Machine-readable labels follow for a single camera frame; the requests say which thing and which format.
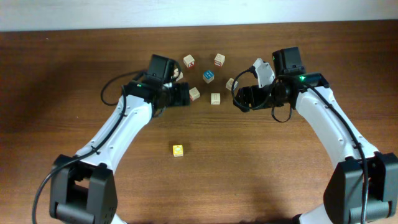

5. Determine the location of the yellow wooden block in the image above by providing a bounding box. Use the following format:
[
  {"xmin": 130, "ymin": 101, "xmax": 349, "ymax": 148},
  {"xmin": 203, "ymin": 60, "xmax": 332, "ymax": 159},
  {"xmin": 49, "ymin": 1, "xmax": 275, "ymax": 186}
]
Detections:
[{"xmin": 172, "ymin": 145, "xmax": 183, "ymax": 157}]

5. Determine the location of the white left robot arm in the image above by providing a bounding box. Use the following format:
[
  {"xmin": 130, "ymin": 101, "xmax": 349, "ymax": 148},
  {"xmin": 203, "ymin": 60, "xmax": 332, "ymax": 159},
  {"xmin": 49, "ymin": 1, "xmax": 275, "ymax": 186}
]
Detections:
[{"xmin": 49, "ymin": 55, "xmax": 190, "ymax": 223}]

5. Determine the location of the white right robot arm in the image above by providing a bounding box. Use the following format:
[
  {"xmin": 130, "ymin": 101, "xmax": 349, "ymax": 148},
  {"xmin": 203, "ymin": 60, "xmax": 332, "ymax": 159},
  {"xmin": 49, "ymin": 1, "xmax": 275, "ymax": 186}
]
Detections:
[{"xmin": 231, "ymin": 47, "xmax": 397, "ymax": 224}]

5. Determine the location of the wooden block blue side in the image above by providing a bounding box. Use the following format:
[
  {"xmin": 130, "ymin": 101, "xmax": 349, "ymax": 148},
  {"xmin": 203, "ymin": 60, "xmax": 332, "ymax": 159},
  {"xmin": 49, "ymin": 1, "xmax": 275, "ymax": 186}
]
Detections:
[{"xmin": 173, "ymin": 68, "xmax": 183, "ymax": 82}]

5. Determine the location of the wooden block shell picture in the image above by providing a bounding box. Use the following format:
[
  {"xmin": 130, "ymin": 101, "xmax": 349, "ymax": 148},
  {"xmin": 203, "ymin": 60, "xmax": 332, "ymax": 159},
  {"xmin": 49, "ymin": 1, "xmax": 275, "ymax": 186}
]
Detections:
[{"xmin": 226, "ymin": 78, "xmax": 238, "ymax": 91}]

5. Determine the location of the wooden block red X side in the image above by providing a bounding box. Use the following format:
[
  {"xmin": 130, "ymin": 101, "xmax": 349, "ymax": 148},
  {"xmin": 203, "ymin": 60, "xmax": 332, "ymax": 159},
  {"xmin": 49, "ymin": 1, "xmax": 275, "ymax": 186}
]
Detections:
[{"xmin": 183, "ymin": 54, "xmax": 195, "ymax": 68}]

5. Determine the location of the wooden block letter I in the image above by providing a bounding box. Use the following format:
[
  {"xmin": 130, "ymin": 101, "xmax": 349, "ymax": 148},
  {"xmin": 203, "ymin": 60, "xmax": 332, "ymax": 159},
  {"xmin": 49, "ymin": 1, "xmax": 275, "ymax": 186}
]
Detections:
[{"xmin": 211, "ymin": 93, "xmax": 221, "ymax": 105}]

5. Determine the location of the blue top wooden block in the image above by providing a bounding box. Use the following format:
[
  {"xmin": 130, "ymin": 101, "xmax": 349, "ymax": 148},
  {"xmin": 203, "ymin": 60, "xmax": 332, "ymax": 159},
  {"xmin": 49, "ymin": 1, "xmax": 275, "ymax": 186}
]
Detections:
[{"xmin": 203, "ymin": 70, "xmax": 215, "ymax": 83}]

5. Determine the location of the wooden block red top right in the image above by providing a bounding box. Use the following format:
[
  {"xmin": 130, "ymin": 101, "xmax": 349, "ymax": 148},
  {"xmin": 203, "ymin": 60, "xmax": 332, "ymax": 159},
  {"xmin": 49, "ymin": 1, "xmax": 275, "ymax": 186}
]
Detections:
[{"xmin": 214, "ymin": 54, "xmax": 226, "ymax": 67}]

